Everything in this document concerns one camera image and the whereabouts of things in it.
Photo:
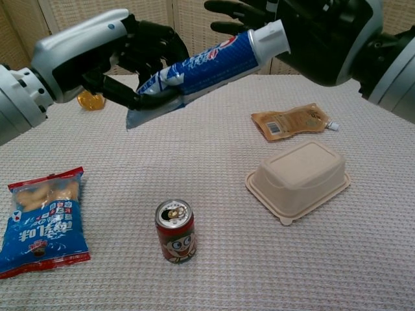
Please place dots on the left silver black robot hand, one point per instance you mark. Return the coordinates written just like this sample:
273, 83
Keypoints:
81, 48

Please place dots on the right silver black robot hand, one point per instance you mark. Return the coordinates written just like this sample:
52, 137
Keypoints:
317, 35

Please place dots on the blue white toothpaste tube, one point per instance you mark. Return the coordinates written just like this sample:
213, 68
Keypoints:
220, 61

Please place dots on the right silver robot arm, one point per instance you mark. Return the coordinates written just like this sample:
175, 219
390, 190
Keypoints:
395, 71

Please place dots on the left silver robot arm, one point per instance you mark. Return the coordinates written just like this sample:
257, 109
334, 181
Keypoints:
16, 100

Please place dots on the yellow juice bottle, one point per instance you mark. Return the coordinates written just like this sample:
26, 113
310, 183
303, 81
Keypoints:
90, 102

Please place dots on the brown spout pouch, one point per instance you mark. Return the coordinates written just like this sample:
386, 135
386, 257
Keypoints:
288, 121

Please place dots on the wicker folding screen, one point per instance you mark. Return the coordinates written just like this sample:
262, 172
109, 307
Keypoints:
194, 16

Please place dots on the beige takeaway food container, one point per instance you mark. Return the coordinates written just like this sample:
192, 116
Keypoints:
301, 175

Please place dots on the white waffle tablecloth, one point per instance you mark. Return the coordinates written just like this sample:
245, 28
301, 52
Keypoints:
207, 181

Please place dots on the blue red snack bag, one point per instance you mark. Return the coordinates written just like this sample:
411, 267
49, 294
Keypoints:
42, 230

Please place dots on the red cartoon drink can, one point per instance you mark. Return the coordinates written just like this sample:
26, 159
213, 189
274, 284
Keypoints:
176, 239

